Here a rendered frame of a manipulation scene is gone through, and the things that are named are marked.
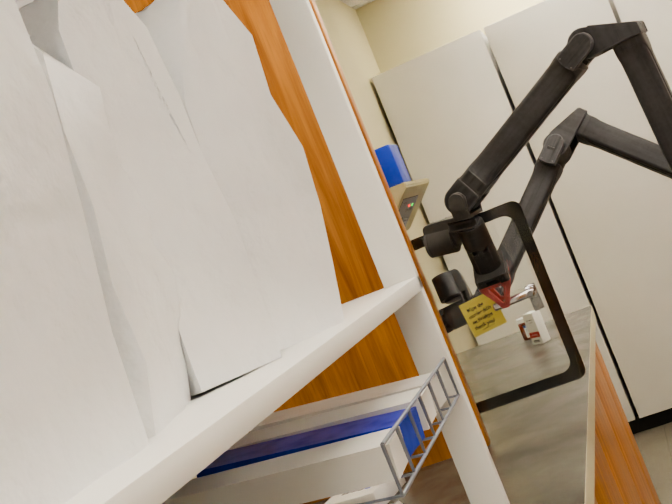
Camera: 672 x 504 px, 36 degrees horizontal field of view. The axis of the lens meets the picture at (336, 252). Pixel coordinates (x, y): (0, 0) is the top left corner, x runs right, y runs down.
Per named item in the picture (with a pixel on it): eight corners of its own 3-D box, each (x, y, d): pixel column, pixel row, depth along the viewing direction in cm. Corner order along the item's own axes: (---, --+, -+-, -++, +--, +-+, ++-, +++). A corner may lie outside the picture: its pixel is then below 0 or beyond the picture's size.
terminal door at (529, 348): (453, 422, 222) (384, 250, 222) (588, 375, 215) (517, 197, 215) (452, 423, 221) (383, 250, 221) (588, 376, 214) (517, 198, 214)
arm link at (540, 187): (570, 138, 230) (575, 152, 240) (546, 130, 232) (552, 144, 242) (490, 312, 228) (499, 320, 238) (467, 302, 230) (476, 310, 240)
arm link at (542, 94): (600, 44, 182) (612, 42, 191) (575, 25, 183) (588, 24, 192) (456, 223, 201) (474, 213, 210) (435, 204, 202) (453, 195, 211)
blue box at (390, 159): (361, 199, 224) (346, 161, 224) (371, 197, 234) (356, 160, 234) (403, 182, 221) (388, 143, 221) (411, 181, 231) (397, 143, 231)
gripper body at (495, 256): (478, 291, 206) (464, 261, 203) (474, 266, 215) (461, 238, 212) (509, 280, 204) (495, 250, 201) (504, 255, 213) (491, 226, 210)
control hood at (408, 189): (372, 245, 221) (355, 202, 221) (400, 232, 252) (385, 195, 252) (421, 225, 218) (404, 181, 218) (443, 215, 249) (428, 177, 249)
